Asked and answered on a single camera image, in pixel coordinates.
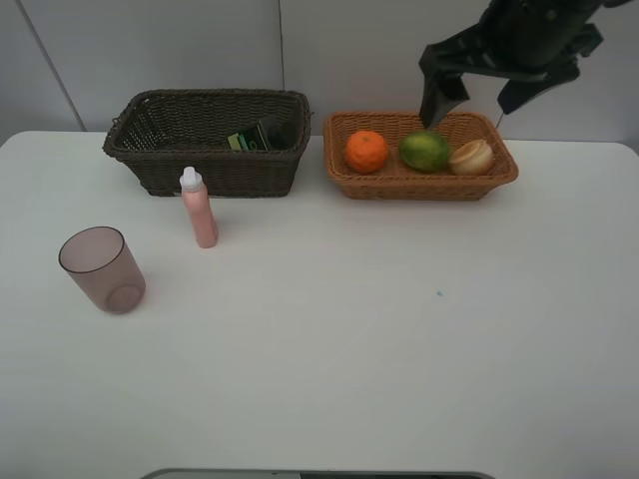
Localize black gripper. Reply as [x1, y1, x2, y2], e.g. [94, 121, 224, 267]
[419, 1, 603, 129]

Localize red peach fruit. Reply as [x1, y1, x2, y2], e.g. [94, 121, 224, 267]
[449, 140, 494, 176]

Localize green mango fruit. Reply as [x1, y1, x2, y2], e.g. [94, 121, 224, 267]
[398, 131, 451, 173]

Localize orange mandarin fruit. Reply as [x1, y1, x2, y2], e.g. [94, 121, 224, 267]
[344, 131, 389, 175]

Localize dark green pump bottle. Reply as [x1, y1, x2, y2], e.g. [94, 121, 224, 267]
[227, 115, 297, 152]

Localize orange wicker basket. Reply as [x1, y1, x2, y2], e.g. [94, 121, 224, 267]
[323, 112, 518, 201]

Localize dark brown wicker basket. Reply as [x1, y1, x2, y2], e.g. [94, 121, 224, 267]
[103, 89, 311, 198]

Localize pink spray bottle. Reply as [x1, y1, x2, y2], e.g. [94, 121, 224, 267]
[180, 167, 218, 248]

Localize translucent pink plastic cup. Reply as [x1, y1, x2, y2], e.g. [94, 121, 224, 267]
[58, 227, 146, 314]

